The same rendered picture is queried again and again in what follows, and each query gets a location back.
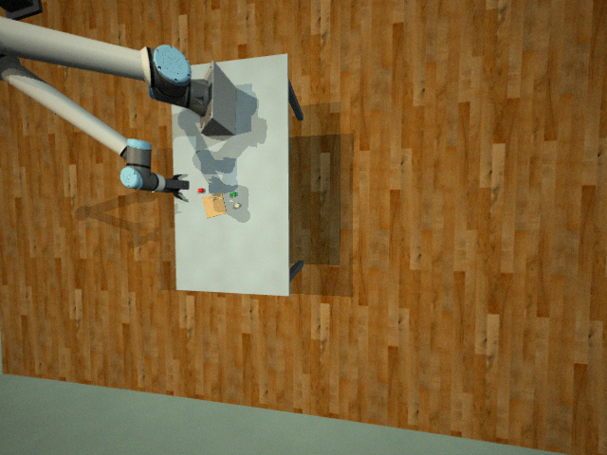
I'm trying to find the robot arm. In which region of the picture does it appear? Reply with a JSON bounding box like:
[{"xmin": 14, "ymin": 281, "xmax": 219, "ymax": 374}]
[{"xmin": 0, "ymin": 16, "xmax": 209, "ymax": 192}]

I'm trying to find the tan flat mat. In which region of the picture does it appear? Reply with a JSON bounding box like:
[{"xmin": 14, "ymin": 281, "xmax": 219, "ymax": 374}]
[{"xmin": 202, "ymin": 192, "xmax": 227, "ymax": 218}]

